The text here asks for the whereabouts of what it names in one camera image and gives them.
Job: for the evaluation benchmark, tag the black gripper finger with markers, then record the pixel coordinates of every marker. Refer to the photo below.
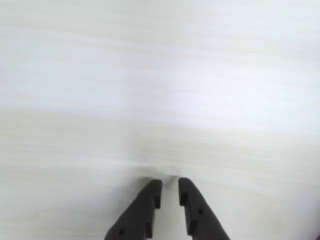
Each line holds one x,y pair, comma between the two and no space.
140,212
197,220

